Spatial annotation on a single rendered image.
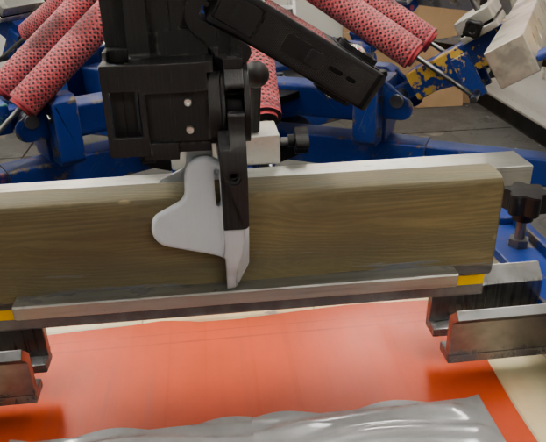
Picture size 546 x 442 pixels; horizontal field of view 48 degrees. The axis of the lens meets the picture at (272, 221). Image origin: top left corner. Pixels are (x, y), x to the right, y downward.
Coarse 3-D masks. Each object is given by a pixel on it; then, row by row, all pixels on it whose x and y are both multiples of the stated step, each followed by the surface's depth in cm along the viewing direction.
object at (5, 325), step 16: (448, 288) 45; (464, 288) 45; (480, 288) 45; (224, 304) 44; (240, 304) 44; (256, 304) 44; (272, 304) 44; (288, 304) 44; (304, 304) 44; (320, 304) 45; (336, 304) 45; (16, 320) 42; (32, 320) 43; (48, 320) 43; (64, 320) 43; (80, 320) 43; (96, 320) 43; (112, 320) 43; (128, 320) 43
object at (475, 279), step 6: (462, 276) 45; (468, 276) 45; (474, 276) 45; (480, 276) 45; (462, 282) 45; (468, 282) 45; (474, 282) 45; (480, 282) 45; (0, 312) 42; (6, 312) 42; (0, 318) 42; (6, 318) 42; (12, 318) 42
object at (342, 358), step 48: (288, 336) 56; (336, 336) 56; (384, 336) 56; (432, 336) 56; (288, 384) 50; (336, 384) 50; (384, 384) 50; (432, 384) 50; (480, 384) 50; (528, 432) 45
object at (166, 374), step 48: (48, 336) 57; (96, 336) 57; (144, 336) 57; (192, 336) 56; (240, 336) 56; (48, 384) 51; (96, 384) 51; (144, 384) 51; (192, 384) 51; (240, 384) 50; (0, 432) 46; (48, 432) 46
